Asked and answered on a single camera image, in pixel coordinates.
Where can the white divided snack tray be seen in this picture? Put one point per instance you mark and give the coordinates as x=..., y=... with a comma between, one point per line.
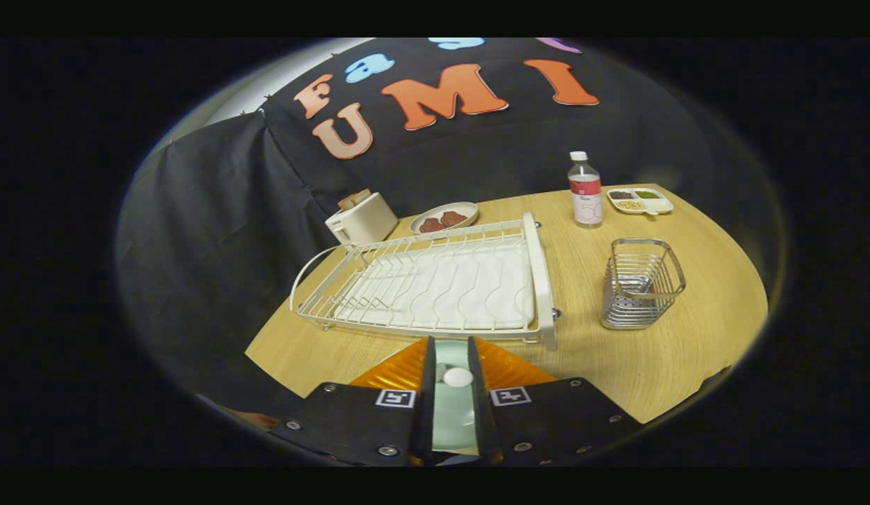
x=659, y=205

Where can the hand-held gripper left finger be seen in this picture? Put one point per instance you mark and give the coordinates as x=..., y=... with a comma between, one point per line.
x=426, y=379

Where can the red meat piece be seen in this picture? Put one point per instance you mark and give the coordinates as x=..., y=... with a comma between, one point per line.
x=453, y=218
x=431, y=225

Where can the beige plate with meat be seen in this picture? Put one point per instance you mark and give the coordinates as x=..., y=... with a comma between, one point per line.
x=466, y=208

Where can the cream toaster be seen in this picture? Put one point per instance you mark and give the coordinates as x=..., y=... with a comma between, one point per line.
x=365, y=223

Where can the pale green plate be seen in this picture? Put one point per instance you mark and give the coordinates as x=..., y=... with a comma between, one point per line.
x=450, y=421

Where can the clear bottle red label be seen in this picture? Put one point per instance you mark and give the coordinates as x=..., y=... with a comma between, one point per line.
x=586, y=200

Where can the toast slice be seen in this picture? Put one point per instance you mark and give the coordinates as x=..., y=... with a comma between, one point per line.
x=353, y=198

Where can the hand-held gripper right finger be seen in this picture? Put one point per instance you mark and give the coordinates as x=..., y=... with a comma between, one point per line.
x=477, y=379

